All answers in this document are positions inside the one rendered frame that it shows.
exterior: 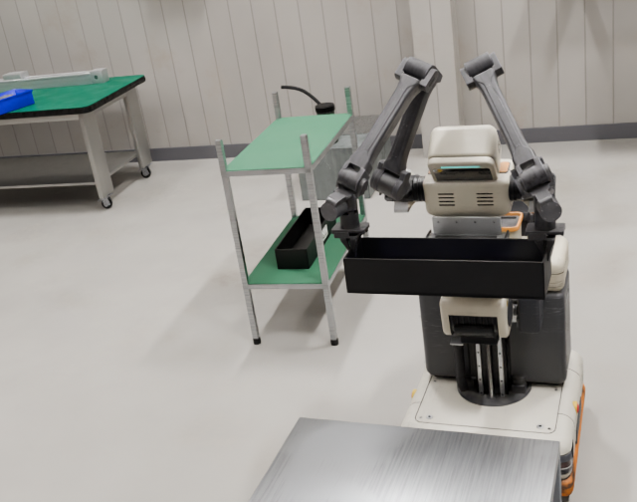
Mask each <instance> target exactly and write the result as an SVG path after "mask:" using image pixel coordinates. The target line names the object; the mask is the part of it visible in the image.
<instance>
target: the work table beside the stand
mask: <svg viewBox="0 0 637 502"><path fill-rule="evenodd" d="M249 502H561V472H560V442H559V441H554V440H544V439H533V438H522V437H511V436H500V435H490V434H480V433H469V432H458V431H447V430H436V429H425V428H415V427H404V426H393V425H382V424H371V423H360V422H349V421H339V420H328V419H317V418H306V417H299V419H298V421H297V422H296V424H295V426H294V427H293V429H292V431H291V432H290V434H289V436H288V437H287V439H286V441H285V442H284V444H283V446H282V447H281V449H280V451H279V452H278V454H277V456H276V457H275V459H274V461H273V462H272V464H271V466H270V467H269V469H268V471H267V472H266V474H265V476H264V477H263V479H262V480H261V482H260V484H259V485H258V487H257V489H256V490H255V492H254V494H253V495H252V497H251V499H250V500H249Z"/></svg>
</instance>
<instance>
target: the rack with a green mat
mask: <svg viewBox="0 0 637 502"><path fill-rule="evenodd" d="M344 93H345V100H346V108H347V114H334V115H319V116H304V117H289V118H282V113H281V107H280V100H279V94H278V92H272V98H273V104H274V110H275V116H276V120H275V121H274V122H273V123H271V124H270V125H269V126H268V127H267V128H266V129H265V130H264V131H263V132H262V133H261V134H260V135H259V136H258V137H257V138H256V139H254V140H253V141H252V142H251V143H250V144H249V145H248V146H247V147H246V148H245V149H244V150H243V151H242V152H241V153H240V154H239V155H238V156H236V157H235V158H234V159H233V160H232V161H231V162H230V163H229V164H228V165H227V161H226V156H225V150H224V145H223V140H222V139H216V140H215V146H216V151H217V156H218V161H219V166H220V172H221V177H222V182H223V187H224V192H225V197H226V202H227V208H228V213H229V218H230V223H231V228H232V233H233V238H234V244H235V249H236V254H237V259H238V264H239V269H240V274H241V279H242V285H243V290H244V295H245V300H246V305H247V310H248V315H249V321H250V326H251V331H252V336H253V342H254V345H258V344H260V343H261V338H260V334H259V329H258V323H257V318H256V313H255V308H254V302H253V297H252V292H251V289H323V295H324V301H325V308H326V315H327V321H328V328H329V334H330V343H331V345H332V346H337V345H338V337H337V332H336V326H335V319H334V312H333V305H332V299H331V292H330V284H331V283H332V281H333V279H334V277H335V275H336V273H337V272H338V270H339V268H340V266H341V264H342V262H343V258H344V256H345V255H346V254H347V253H348V251H347V249H346V248H345V246H344V245H343V244H342V243H341V241H340V238H334V236H333V234H330V236H329V237H328V239H327V240H326V242H325V244H324V245H323V239H322V233H321V226H320V219H319V207H318V200H317V194H316V187H315V180H314V173H313V170H314V169H315V168H316V166H317V165H318V164H319V162H320V161H321V160H322V159H323V157H324V156H325V155H326V153H327V152H328V151H329V150H330V148H331V147H332V146H333V144H334V143H335V142H336V141H337V139H338V138H339V137H340V136H341V134H342V133H343V132H344V130H345V129H346V128H347V127H348V125H349V131H350V139H351V147H352V153H355V152H356V150H357V149H358V144H357V136H356V128H355V120H354V112H353V104H352V96H351V88H350V86H346V87H344ZM295 173H305V174H306V179H307V186H308V192H309V199H310V205H311V212H312V219H313V225H314V232H315V238H316V245H317V250H318V256H317V257H316V259H315V261H314V262H313V264H312V266H311V268H310V269H278V265H277V259H276V254H275V249H276V247H277V246H278V245H279V243H280V242H281V241H282V239H283V238H284V236H285V235H286V234H287V232H288V231H289V230H290V228H291V227H292V225H293V224H294V223H295V221H296V220H297V219H298V217H299V216H300V215H298V212H297V207H296V200H295V194H294V188H293V182H292V174H295ZM273 174H284V175H285V178H286V184H287V190H288V196H289V201H290V207H291V213H292V219H291V220H290V221H289V223H288V224H287V225H286V227H285V228H284V229H283V231H282V232H281V234H280V235H279V236H278V238H277V239H276V240H275V242H274V243H273V244H272V246H271V247H270V248H269V250H268V251H267V252H266V254H265V255H264V256H263V258H262V259H261V260H260V262H259V263H258V265H257V266H256V267H255V269H254V270H253V271H252V273H251V274H250V275H249V276H248V271H247V266H246V260H245V255H244V250H243V245H242V240H241V234H240V229H239V224H238V219H237V213H236V208H235V203H234V198H233V192H232V187H231V182H230V176H252V175H273ZM358 202H359V209H360V214H358V215H359V222H367V215H366V208H365V200H364V194H363V195H361V196H360V197H358Z"/></svg>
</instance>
